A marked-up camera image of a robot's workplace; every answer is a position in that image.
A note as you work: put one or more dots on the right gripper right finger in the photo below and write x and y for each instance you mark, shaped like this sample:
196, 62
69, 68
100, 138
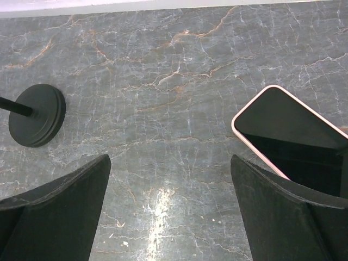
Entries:
286, 221

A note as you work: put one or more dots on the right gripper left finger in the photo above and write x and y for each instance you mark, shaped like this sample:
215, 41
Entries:
57, 220

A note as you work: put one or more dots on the black round-base clamp phone stand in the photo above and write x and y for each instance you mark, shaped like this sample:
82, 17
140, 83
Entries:
36, 116

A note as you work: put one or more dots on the pink case smartphone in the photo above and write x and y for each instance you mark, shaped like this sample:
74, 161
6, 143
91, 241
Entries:
295, 141

